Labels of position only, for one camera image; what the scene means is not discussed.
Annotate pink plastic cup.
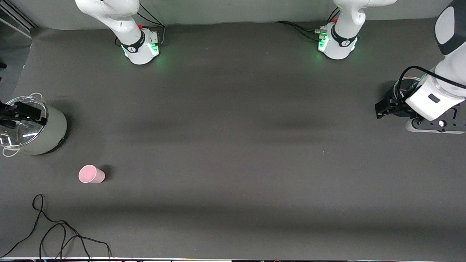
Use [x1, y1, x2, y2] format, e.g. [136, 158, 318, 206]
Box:
[79, 164, 106, 184]

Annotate dark blue saucepan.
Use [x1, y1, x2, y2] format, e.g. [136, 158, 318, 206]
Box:
[386, 75, 424, 118]

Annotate glass pot lid with knob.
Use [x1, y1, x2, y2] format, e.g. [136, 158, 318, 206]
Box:
[0, 95, 48, 148]

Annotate sage green cooking pot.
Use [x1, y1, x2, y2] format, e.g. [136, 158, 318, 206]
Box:
[0, 93, 68, 157]

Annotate glass lid with blue knob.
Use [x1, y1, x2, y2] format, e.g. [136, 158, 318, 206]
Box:
[399, 76, 424, 95]

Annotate dark grey table cloth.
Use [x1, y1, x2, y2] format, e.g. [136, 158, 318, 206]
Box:
[0, 18, 466, 259]

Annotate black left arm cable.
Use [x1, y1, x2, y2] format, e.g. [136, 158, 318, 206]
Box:
[398, 65, 466, 106]

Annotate thin black loose cable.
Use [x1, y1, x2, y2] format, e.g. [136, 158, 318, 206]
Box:
[0, 194, 111, 259]

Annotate aluminium frame rail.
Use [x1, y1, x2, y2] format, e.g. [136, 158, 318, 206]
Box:
[0, 5, 37, 39]

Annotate black left base cables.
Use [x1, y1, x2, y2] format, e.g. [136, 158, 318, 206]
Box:
[275, 7, 341, 41]

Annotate black base cables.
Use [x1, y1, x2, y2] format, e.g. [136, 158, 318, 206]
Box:
[275, 7, 341, 41]
[137, 4, 166, 46]

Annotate black right base cables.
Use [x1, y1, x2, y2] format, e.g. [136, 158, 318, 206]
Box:
[137, 4, 166, 46]

